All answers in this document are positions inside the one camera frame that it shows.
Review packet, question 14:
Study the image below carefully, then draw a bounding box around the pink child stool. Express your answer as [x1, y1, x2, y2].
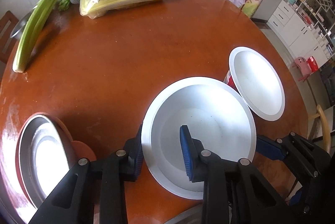
[292, 56, 319, 82]

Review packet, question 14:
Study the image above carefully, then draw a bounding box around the white red noodle bowl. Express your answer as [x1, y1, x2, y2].
[141, 77, 256, 200]

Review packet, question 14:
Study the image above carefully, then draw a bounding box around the long celery bunch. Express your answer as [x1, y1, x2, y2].
[12, 0, 58, 73]

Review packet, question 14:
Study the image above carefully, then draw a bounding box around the white storage cabinet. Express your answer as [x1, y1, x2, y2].
[267, 0, 334, 67]

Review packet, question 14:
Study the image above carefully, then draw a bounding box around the light wooden curved chair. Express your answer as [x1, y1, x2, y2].
[308, 104, 332, 154]

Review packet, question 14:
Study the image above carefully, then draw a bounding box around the brown wooden slat chair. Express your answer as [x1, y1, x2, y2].
[0, 11, 18, 64]

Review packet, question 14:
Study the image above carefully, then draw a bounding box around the steel round pan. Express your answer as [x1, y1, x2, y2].
[18, 114, 72, 210]

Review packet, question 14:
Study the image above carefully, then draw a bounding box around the steel mixing bowl far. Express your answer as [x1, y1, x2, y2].
[10, 5, 37, 40]

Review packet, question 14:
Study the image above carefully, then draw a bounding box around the orange plastic plate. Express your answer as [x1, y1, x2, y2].
[14, 111, 98, 214]

